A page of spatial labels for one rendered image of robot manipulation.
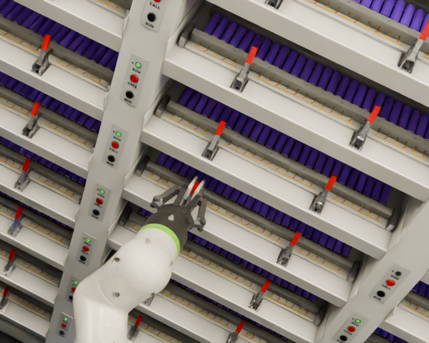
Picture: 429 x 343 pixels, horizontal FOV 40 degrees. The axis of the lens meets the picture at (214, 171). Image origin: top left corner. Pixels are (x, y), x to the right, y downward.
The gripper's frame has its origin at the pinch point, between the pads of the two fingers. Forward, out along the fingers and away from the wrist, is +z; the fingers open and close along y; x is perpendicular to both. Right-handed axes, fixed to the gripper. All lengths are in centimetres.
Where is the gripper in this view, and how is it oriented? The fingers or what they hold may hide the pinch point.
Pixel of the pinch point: (194, 188)
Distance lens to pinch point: 140.7
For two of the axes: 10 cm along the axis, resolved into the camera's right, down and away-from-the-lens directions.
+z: 2.5, -4.0, 8.8
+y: 8.9, 4.4, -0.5
